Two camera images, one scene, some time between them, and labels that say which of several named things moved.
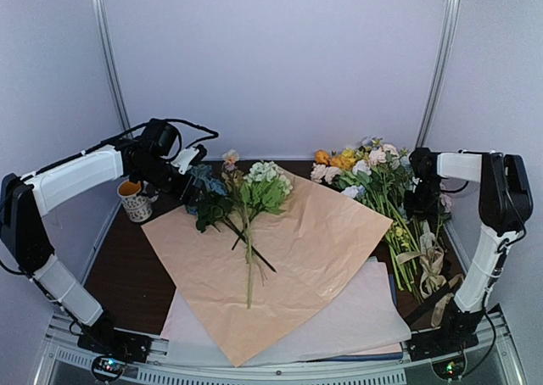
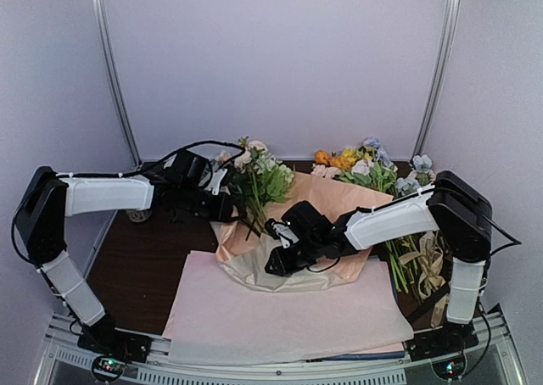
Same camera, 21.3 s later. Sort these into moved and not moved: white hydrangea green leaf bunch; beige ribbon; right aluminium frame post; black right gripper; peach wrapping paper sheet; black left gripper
Moved: white hydrangea green leaf bunch; black right gripper; black left gripper; peach wrapping paper sheet
Not moved: beige ribbon; right aluminium frame post
